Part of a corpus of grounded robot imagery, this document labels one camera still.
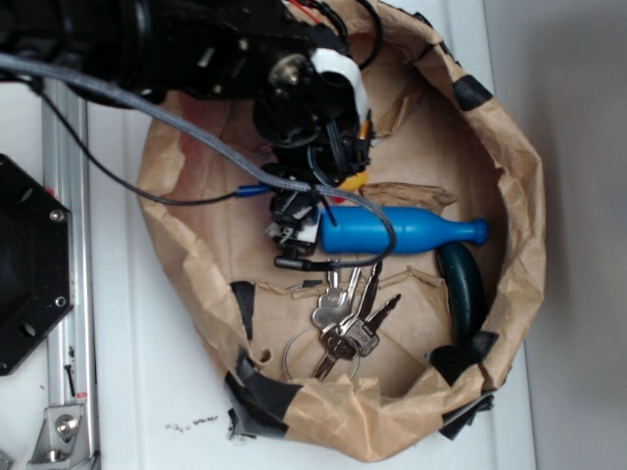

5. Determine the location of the bunch of silver keys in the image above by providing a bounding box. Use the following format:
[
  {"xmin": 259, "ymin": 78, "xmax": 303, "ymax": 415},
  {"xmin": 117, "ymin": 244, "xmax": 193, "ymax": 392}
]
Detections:
[{"xmin": 312, "ymin": 262, "xmax": 401, "ymax": 381}]

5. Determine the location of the grey braided cable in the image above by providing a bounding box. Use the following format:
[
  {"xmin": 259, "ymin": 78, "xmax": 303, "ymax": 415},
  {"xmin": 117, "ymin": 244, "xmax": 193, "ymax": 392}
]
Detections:
[{"xmin": 0, "ymin": 52, "xmax": 398, "ymax": 271}]

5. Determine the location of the blue plastic bottle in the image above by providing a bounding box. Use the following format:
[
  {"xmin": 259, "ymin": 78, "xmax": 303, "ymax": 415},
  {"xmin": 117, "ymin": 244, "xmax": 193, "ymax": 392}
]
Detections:
[{"xmin": 320, "ymin": 207, "xmax": 490, "ymax": 257}]

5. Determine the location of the thin black wire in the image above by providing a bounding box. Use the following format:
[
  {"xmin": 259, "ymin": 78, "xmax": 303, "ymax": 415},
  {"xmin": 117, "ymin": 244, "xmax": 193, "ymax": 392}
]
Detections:
[{"xmin": 28, "ymin": 77, "xmax": 273, "ymax": 206}]

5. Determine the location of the dark green curved object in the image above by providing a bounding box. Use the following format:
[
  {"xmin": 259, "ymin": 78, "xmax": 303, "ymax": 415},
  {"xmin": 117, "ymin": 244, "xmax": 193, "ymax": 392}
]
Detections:
[{"xmin": 436, "ymin": 242, "xmax": 488, "ymax": 343}]

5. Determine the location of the brown wood piece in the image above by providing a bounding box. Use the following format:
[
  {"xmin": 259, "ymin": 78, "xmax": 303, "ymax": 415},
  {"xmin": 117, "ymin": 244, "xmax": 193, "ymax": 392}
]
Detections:
[{"xmin": 360, "ymin": 182, "xmax": 458, "ymax": 213}]

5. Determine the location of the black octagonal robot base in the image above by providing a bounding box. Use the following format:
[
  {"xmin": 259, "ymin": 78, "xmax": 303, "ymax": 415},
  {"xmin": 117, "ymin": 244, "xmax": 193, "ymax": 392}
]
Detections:
[{"xmin": 1, "ymin": 155, "xmax": 72, "ymax": 376}]

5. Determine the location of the metal corner bracket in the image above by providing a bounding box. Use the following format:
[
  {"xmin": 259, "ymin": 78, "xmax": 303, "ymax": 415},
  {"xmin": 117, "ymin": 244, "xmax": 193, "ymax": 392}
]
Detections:
[{"xmin": 27, "ymin": 404, "xmax": 90, "ymax": 469}]

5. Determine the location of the yellow rubber duck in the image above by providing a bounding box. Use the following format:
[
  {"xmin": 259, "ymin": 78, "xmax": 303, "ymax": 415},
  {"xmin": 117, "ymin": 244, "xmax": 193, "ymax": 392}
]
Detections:
[{"xmin": 338, "ymin": 170, "xmax": 369, "ymax": 192}]

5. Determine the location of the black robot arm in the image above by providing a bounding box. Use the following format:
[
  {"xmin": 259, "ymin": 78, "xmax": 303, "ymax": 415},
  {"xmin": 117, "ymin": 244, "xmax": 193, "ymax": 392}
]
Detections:
[{"xmin": 1, "ymin": 1, "xmax": 372, "ymax": 186}]

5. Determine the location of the aluminium frame rail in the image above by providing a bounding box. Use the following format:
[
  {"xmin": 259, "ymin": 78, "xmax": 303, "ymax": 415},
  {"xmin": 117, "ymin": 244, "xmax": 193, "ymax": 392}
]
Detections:
[{"xmin": 28, "ymin": 80, "xmax": 101, "ymax": 469}]

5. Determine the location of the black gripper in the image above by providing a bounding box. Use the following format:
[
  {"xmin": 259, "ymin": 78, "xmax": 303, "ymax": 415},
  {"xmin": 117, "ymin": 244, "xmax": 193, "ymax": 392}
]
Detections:
[{"xmin": 253, "ymin": 46, "xmax": 372, "ymax": 187}]

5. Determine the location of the brown paper bag bin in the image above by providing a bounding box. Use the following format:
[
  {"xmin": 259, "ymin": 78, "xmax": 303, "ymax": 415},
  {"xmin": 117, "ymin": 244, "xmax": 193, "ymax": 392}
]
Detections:
[{"xmin": 142, "ymin": 1, "xmax": 546, "ymax": 462}]

